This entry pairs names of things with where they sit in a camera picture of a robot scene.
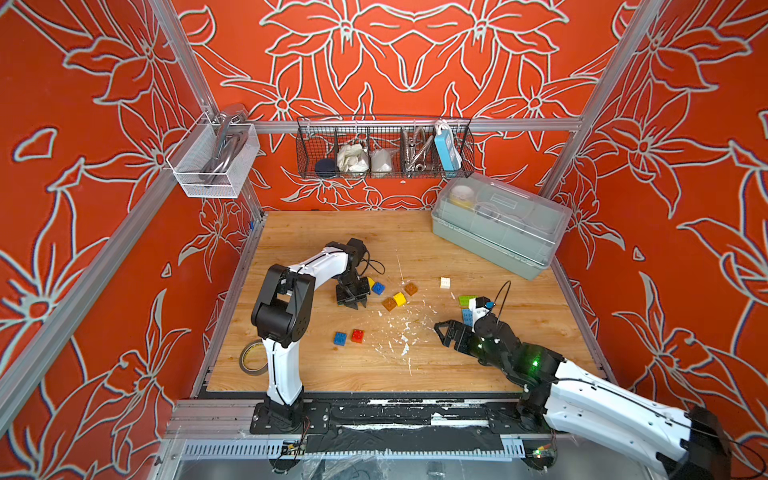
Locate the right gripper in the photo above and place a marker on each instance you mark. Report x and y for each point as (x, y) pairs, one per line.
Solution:
(464, 333)

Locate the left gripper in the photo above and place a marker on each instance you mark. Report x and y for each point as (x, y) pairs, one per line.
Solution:
(360, 297)

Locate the red lego brick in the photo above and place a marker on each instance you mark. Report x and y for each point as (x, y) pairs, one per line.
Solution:
(357, 336)

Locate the teal blue lego brick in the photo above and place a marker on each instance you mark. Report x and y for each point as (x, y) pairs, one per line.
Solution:
(340, 339)

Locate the light blue long lego brick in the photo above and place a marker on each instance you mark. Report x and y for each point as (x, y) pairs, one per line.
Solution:
(467, 317)

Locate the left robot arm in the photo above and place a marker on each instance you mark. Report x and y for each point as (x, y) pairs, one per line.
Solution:
(282, 314)

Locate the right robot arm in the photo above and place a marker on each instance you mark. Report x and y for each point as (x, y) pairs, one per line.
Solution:
(675, 443)

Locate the yellow lego brick near brown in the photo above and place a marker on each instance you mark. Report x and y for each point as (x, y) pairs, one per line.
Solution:
(399, 299)

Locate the lime green lego brick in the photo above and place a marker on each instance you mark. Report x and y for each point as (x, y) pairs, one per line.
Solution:
(464, 300)

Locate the brown sloped lego brick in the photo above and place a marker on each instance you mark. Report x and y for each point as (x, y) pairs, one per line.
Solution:
(411, 288)

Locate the grey lidded storage box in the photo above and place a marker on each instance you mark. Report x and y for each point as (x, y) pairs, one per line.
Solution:
(510, 227)

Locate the tape roll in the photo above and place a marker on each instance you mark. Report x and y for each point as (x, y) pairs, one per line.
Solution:
(252, 359)

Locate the white cloth in basket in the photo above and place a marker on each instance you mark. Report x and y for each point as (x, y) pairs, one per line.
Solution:
(352, 159)

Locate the light blue box in basket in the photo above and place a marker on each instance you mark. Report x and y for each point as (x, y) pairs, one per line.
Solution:
(445, 146)

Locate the clear plastic bin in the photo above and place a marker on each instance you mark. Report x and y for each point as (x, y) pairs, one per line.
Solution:
(215, 158)

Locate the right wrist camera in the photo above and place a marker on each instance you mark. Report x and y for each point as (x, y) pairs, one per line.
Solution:
(480, 307)

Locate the black wire basket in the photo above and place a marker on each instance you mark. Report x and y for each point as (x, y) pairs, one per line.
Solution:
(398, 146)

